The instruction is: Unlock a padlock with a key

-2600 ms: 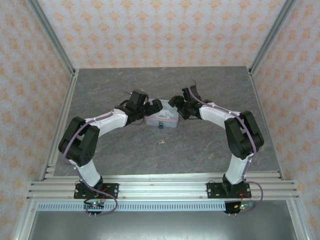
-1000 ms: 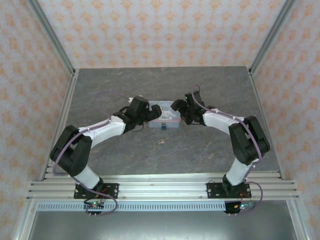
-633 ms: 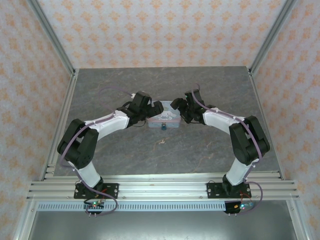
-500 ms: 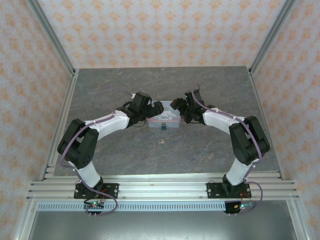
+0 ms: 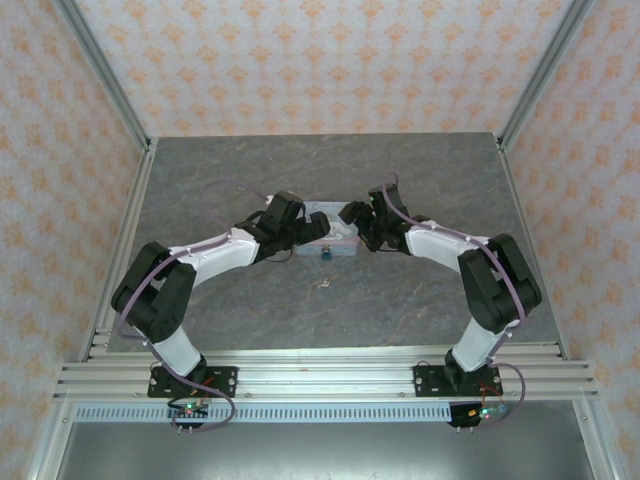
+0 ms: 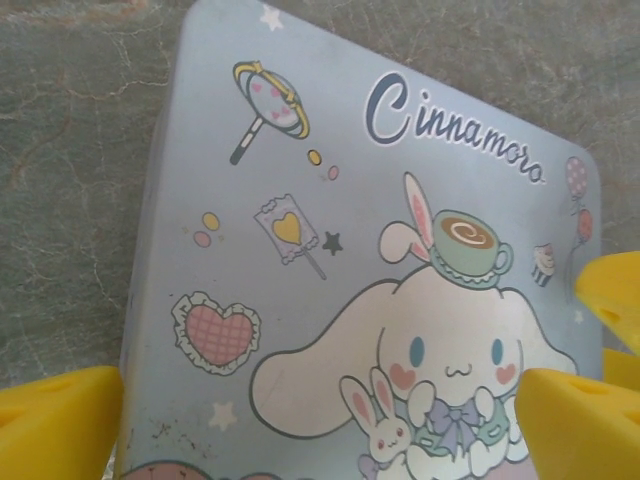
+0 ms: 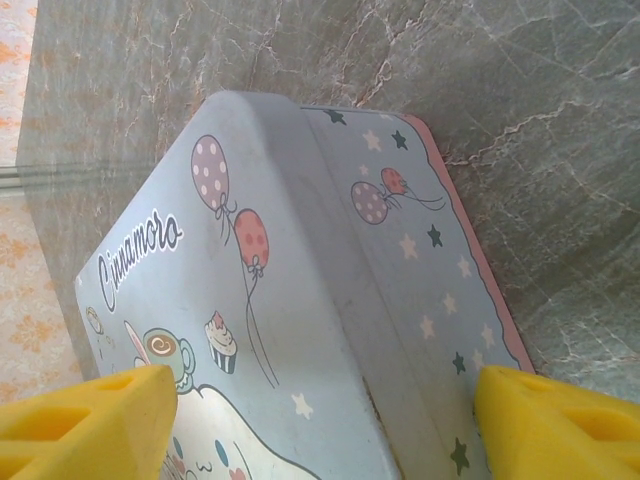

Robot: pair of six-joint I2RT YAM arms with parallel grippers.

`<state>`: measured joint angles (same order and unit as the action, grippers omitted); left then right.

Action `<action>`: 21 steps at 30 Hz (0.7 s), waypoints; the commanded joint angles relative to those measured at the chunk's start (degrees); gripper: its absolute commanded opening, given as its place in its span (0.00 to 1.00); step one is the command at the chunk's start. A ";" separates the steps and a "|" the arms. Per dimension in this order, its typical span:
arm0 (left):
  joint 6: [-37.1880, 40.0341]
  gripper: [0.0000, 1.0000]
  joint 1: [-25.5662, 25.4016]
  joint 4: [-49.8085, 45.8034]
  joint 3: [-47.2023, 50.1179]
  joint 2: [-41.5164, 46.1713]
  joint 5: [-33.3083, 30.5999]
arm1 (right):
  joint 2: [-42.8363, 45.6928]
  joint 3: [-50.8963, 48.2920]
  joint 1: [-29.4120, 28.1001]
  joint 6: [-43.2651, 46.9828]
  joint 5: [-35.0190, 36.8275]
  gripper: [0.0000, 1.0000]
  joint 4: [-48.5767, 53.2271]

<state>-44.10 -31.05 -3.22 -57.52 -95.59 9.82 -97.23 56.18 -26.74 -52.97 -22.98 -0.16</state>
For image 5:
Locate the light blue cartoon pouch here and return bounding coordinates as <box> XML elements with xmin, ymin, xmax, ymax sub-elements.
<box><xmin>294</xmin><ymin>199</ymin><xmax>359</xmax><ymax>259</ymax></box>

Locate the narrow aluminium crossbeam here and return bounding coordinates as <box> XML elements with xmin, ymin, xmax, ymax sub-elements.
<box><xmin>88</xmin><ymin>341</ymin><xmax>569</xmax><ymax>362</ymax></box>

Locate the wide aluminium crossbeam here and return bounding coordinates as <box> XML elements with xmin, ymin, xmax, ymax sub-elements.
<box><xmin>53</xmin><ymin>360</ymin><xmax>600</xmax><ymax>401</ymax></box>

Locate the grey metal panel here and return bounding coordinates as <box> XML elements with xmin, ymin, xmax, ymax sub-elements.
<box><xmin>52</xmin><ymin>422</ymin><xmax>599</xmax><ymax>480</ymax></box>

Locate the aluminium side rail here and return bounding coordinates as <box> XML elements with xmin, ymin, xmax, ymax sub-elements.
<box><xmin>77</xmin><ymin>138</ymin><xmax>159</xmax><ymax>361</ymax></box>
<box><xmin>496</xmin><ymin>134</ymin><xmax>571</xmax><ymax>361</ymax></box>

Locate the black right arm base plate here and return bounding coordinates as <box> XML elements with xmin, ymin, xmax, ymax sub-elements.
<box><xmin>413</xmin><ymin>363</ymin><xmax>507</xmax><ymax>400</ymax></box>

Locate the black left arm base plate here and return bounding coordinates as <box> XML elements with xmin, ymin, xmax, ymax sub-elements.
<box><xmin>146</xmin><ymin>364</ymin><xmax>239</xmax><ymax>400</ymax></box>

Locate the white slotted cable duct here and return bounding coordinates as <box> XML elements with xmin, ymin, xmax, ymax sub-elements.
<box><xmin>73</xmin><ymin>403</ymin><xmax>511</xmax><ymax>425</ymax></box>

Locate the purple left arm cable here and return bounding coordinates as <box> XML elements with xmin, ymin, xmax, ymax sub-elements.
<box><xmin>113</xmin><ymin>179</ymin><xmax>274</xmax><ymax>435</ymax></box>

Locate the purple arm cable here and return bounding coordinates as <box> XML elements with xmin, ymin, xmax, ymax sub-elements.
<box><xmin>382</xmin><ymin>172</ymin><xmax>527</xmax><ymax>431</ymax></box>
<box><xmin>113</xmin><ymin>179</ymin><xmax>274</xmax><ymax>435</ymax></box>

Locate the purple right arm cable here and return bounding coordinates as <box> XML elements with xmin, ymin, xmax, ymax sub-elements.
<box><xmin>382</xmin><ymin>172</ymin><xmax>527</xmax><ymax>431</ymax></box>

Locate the aluminium corner post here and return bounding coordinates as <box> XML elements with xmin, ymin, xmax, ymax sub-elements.
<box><xmin>497</xmin><ymin>0</ymin><xmax>597</xmax><ymax>151</ymax></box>
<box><xmin>52</xmin><ymin>0</ymin><xmax>154</xmax><ymax>151</ymax></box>

